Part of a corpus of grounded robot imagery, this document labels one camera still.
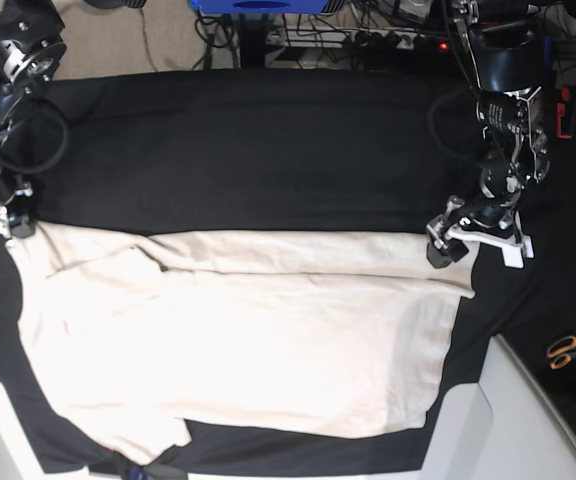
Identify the orange handled scissors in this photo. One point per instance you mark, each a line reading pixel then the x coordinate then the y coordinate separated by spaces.
pixel 562 352

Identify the white chair right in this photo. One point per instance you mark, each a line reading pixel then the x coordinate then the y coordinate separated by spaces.
pixel 503 426

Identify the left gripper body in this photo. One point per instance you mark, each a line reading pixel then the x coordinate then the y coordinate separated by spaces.
pixel 494 222

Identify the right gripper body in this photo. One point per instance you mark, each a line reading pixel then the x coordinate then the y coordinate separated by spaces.
pixel 16 219

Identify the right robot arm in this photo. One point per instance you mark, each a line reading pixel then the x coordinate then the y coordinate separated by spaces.
pixel 31 48

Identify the blue plastic box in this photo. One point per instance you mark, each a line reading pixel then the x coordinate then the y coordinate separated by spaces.
pixel 214 7

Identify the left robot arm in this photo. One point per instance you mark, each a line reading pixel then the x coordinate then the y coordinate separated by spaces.
pixel 500 48

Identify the white power strip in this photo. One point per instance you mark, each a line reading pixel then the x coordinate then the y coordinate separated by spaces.
pixel 295 37

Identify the black table cloth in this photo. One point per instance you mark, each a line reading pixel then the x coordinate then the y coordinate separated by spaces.
pixel 279 150

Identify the white T-shirt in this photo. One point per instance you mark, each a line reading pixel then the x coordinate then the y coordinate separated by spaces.
pixel 133 338

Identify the red black tool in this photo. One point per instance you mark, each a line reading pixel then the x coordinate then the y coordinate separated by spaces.
pixel 565 114

